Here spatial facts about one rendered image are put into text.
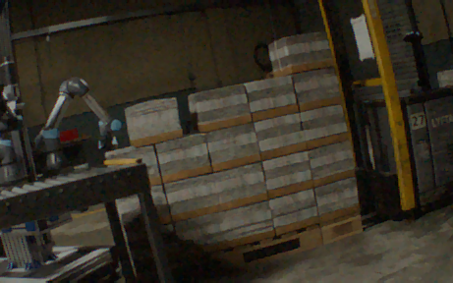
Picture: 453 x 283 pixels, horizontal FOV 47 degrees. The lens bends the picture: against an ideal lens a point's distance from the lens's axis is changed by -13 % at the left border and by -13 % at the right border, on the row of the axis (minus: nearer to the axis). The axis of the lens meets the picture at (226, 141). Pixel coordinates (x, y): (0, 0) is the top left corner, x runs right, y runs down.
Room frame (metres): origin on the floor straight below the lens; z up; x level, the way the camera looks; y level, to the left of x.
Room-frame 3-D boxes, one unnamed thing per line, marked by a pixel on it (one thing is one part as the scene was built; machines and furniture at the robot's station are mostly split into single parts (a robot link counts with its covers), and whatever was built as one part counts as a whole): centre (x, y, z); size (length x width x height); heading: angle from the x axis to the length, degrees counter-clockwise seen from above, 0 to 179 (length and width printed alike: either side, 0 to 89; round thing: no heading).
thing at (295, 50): (3.64, -0.57, 0.65); 0.39 x 0.30 x 1.29; 12
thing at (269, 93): (3.58, -0.27, 0.95); 0.38 x 0.29 x 0.23; 12
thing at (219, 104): (3.53, 0.01, 0.95); 0.38 x 0.29 x 0.23; 11
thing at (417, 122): (3.81, -1.35, 0.40); 0.69 x 0.55 x 0.80; 12
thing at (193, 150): (3.50, 0.15, 0.42); 1.17 x 0.39 x 0.83; 102
